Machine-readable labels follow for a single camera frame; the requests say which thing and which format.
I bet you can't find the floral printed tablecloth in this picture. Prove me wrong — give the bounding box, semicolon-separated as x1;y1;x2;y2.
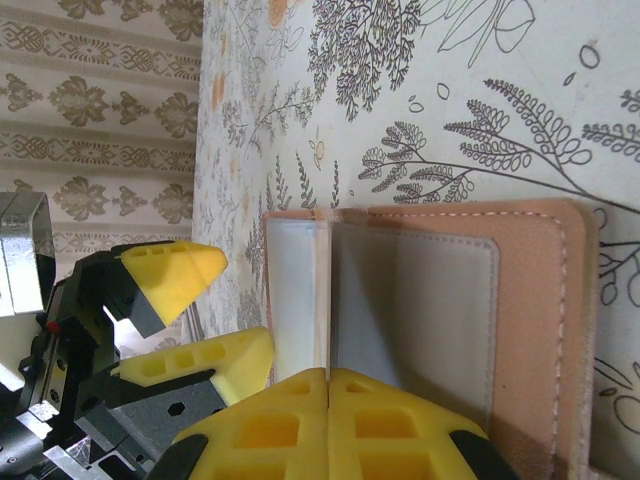
192;0;640;480

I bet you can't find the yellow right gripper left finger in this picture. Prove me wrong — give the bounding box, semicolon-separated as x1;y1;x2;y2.
159;367;330;480

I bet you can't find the pink leather card holder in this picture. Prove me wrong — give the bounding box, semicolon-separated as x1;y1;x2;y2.
262;197;601;480

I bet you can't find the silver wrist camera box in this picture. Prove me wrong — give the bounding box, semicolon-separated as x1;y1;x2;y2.
0;191;56;319

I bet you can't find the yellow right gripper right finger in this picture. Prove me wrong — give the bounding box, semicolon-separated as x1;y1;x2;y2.
328;367;521;480

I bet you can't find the beige credit card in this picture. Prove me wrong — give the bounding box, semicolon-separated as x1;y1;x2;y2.
313;209;335;384

